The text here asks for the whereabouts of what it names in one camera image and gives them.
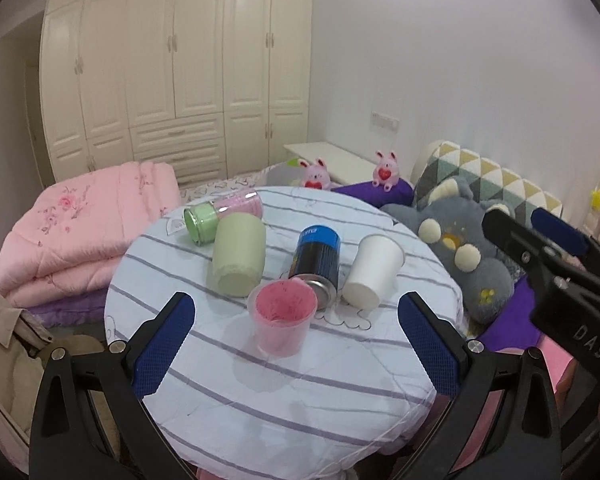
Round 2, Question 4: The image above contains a patterned bed sheet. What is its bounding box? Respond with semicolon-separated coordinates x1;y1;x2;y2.
179;164;301;202

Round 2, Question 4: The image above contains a pink translucent cup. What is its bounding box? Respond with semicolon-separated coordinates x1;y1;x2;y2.
247;280;318;359

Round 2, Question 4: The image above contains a blue and black can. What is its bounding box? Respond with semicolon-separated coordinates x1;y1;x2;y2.
291;226;342;311

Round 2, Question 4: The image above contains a white paper cup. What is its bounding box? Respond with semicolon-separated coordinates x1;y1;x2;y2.
342;233;406;310

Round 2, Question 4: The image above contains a pink floral quilt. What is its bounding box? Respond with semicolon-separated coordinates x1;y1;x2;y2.
0;161;182;309

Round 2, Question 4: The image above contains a grey plush toy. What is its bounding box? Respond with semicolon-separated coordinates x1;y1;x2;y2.
380;176;531;324

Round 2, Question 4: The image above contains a beige jacket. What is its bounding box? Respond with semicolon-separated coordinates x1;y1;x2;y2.
0;271;107;468

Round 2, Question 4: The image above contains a pink plush toy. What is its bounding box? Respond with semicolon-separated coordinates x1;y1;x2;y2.
371;150;402;191
287;157;334;190

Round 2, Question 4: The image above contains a triangle pattern pillow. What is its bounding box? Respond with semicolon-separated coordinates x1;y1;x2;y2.
412;140;564;222

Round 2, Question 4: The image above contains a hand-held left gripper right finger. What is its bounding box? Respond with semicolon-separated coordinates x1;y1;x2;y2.
397;291;564;480

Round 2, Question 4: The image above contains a purple cushion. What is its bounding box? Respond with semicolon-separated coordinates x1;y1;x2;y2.
332;177;416;209

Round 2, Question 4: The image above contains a cream wardrobe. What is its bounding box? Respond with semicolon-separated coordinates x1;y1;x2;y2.
39;0;314;186

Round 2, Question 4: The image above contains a white desk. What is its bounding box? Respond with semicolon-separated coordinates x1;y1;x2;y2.
283;141;382;186

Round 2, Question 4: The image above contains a large light green cup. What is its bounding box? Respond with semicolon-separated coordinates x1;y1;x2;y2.
207;213;267;298

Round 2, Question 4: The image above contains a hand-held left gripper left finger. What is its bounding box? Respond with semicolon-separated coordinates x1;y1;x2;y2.
28;291;201;480

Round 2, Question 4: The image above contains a purple folded blanket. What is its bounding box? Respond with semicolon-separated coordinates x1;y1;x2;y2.
26;290;112;329

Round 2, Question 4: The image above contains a pink frosted cup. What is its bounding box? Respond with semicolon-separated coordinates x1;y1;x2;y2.
214;191;264;220

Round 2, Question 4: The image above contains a striped white tablecloth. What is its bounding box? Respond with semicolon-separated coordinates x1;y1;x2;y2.
104;186;465;467

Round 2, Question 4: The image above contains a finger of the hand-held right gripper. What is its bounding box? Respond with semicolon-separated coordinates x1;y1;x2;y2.
531;207;600;288
482;207;588;286

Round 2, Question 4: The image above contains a purple bed cover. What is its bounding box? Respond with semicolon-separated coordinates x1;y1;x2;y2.
472;278;548;357

